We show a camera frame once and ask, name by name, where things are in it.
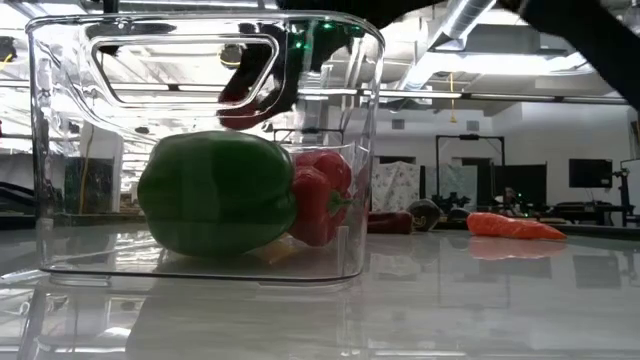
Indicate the red bell pepper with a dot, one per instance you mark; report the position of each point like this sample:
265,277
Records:
320,200

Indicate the clear plastic bin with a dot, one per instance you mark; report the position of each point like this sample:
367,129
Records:
60,150

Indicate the silver air duct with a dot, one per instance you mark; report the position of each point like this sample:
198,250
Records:
450,30

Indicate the dark red chili pepper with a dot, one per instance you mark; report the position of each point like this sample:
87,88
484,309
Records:
240,118

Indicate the yellow elongated vegetable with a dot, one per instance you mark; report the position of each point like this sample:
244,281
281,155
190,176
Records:
274,251

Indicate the dark cabinet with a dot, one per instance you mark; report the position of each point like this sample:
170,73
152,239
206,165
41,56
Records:
97,185

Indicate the orange carrot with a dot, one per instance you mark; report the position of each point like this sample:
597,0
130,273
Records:
515,227

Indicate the dark background desk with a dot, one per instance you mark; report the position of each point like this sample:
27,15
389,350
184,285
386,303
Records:
590,210

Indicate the patterned white cloth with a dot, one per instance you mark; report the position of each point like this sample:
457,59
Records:
395,182

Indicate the black monitor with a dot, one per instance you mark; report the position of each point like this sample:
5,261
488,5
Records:
590,173

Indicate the black panel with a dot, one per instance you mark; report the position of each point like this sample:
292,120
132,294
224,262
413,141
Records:
525,180

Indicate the grey wall vent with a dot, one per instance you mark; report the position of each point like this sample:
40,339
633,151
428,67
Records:
398,124
472,125

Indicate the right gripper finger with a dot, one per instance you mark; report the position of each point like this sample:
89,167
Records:
247,72
287,85

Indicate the pale patterned panel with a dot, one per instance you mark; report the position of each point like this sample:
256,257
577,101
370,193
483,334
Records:
452,180

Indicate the green bell pepper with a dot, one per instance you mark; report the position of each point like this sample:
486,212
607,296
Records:
217,195

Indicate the horizontal metal rail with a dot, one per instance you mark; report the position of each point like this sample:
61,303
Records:
425,94

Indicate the black equipment stand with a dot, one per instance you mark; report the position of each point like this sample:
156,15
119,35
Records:
625,195

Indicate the black table edge frame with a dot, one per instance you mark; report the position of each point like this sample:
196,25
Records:
600,231

